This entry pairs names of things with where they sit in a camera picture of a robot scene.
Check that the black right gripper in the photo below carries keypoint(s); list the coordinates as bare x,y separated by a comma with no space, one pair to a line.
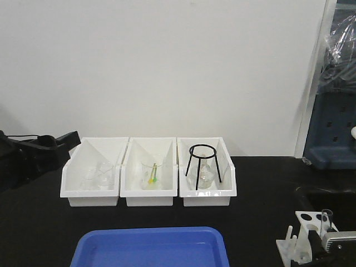
46,153

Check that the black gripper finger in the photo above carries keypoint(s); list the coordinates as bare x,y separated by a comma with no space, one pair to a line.
316,245

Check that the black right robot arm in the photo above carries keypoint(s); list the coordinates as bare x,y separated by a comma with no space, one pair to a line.
12,173

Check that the white test tube rack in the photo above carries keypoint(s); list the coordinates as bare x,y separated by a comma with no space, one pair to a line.
295,250

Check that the grey pegboard drying rack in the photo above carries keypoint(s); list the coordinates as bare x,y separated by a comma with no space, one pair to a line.
330,144

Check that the left white storage bin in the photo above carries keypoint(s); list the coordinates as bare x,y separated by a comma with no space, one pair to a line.
91,151

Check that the white storage bin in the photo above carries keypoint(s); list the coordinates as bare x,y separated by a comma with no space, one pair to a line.
161,150
91,151
218,194

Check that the glassware in left bin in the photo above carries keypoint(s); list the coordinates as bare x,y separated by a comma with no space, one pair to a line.
98,178

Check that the black lab sink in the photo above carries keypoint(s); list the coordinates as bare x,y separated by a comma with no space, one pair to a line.
340,201

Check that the middle white storage bin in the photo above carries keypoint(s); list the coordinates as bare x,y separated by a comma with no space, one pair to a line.
161,150

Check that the glass beaker in middle bin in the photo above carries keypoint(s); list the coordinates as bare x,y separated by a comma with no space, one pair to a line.
146,170

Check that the yellow green stirring sticks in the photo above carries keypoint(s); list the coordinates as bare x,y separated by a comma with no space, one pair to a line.
153,175

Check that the blue plastic tray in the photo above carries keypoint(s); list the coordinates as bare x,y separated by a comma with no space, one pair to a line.
179,246

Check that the glass alcohol lamp flask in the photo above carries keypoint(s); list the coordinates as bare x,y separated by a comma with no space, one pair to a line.
200,175

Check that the right white storage bin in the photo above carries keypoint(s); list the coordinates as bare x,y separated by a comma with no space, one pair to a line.
218,194

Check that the clear plastic bag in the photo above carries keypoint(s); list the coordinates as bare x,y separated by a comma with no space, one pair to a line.
338,67

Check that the black wire tripod stand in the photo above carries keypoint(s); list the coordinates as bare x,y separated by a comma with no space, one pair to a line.
213,155

